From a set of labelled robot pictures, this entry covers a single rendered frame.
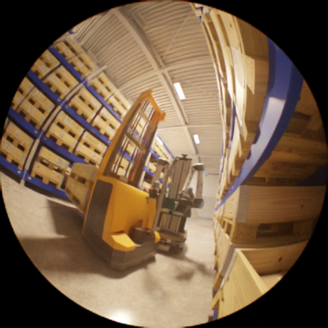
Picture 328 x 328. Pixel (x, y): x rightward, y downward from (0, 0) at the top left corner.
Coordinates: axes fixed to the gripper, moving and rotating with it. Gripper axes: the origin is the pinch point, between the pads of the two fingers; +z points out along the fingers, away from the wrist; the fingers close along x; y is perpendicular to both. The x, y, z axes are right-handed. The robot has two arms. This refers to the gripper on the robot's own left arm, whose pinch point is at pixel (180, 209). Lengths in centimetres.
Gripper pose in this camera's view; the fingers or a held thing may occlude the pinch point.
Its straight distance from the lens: 132.4
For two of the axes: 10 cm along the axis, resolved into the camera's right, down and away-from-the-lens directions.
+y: -2.0, -7.4, -6.4
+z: -4.6, 6.5, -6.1
